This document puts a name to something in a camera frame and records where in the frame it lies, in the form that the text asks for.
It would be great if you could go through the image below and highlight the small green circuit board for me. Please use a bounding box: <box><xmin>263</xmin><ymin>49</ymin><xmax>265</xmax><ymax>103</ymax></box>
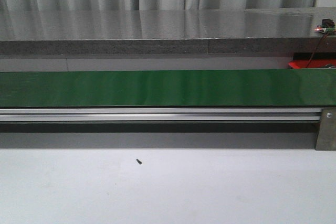
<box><xmin>314</xmin><ymin>18</ymin><xmax>335</xmax><ymax>34</ymax></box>

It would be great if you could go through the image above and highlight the thin brown sensor wire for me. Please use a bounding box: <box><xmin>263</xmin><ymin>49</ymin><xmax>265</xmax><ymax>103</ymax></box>
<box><xmin>304</xmin><ymin>33</ymin><xmax>329</xmax><ymax>69</ymax></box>

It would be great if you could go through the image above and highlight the green conveyor belt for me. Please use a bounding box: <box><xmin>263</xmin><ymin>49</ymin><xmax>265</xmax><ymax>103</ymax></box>
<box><xmin>1</xmin><ymin>69</ymin><xmax>335</xmax><ymax>108</ymax></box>

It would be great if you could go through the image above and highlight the grey metal support bracket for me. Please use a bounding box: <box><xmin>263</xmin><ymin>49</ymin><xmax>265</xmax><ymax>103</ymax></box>
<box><xmin>315</xmin><ymin>108</ymin><xmax>336</xmax><ymax>151</ymax></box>

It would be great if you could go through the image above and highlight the red plastic tray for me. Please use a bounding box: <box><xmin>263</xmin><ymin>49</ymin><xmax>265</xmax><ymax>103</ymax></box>
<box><xmin>288</xmin><ymin>59</ymin><xmax>335</xmax><ymax>69</ymax></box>

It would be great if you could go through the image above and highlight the aluminium conveyor frame rail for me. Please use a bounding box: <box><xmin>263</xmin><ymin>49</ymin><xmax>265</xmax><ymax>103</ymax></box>
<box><xmin>1</xmin><ymin>108</ymin><xmax>322</xmax><ymax>122</ymax></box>

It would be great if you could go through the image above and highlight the grey stone shelf slab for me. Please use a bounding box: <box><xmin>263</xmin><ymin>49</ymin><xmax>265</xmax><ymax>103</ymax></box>
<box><xmin>1</xmin><ymin>7</ymin><xmax>335</xmax><ymax>55</ymax></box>

